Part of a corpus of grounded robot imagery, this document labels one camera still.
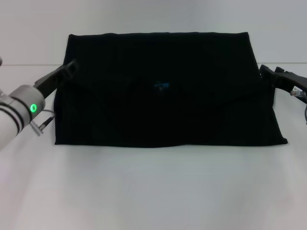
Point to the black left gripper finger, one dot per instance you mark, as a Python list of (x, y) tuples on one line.
[(66, 75), (70, 65)]

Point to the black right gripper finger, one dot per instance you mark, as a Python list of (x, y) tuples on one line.
[(265, 72), (280, 70)]

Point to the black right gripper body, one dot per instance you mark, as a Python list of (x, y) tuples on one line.
[(290, 80)]

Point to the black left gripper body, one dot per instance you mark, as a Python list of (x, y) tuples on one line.
[(48, 83)]

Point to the black shirt with FREE print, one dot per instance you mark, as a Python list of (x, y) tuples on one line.
[(168, 95)]

